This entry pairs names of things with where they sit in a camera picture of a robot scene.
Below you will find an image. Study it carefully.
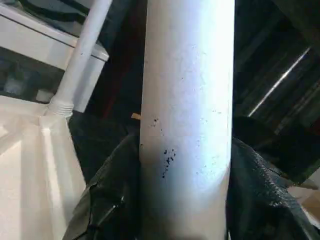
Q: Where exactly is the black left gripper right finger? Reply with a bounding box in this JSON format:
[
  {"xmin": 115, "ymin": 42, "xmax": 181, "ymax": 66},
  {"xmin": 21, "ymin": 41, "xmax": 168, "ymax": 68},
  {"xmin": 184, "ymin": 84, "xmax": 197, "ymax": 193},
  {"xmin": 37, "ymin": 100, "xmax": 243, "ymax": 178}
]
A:
[{"xmin": 226, "ymin": 137, "xmax": 320, "ymax": 240}]

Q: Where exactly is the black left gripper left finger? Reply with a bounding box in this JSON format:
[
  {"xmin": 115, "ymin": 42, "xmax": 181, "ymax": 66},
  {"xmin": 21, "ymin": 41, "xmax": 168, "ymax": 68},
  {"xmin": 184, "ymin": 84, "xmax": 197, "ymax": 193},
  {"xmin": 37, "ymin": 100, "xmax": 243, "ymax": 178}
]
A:
[{"xmin": 62, "ymin": 133, "xmax": 143, "ymax": 240}]

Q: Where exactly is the white plastic table top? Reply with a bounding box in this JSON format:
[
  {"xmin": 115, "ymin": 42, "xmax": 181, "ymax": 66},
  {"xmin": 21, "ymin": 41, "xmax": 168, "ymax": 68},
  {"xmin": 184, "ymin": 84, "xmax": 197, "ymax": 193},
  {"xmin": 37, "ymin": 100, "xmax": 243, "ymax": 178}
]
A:
[{"xmin": 0, "ymin": 95, "xmax": 89, "ymax": 240}]

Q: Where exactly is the white glass-door cabinet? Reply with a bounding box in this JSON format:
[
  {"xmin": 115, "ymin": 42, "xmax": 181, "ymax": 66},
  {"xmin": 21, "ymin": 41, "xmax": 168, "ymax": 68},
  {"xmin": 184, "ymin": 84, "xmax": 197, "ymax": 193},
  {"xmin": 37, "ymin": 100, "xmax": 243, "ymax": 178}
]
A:
[{"xmin": 0, "ymin": 0, "xmax": 111, "ymax": 114}]

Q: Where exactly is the white plastic table leg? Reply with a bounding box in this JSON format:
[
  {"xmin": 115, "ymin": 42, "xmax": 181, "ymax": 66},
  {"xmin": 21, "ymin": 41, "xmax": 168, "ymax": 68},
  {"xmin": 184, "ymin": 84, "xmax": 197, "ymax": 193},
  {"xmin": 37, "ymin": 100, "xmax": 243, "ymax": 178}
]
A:
[
  {"xmin": 47, "ymin": 0, "xmax": 114, "ymax": 119},
  {"xmin": 138, "ymin": 0, "xmax": 236, "ymax": 240}
]

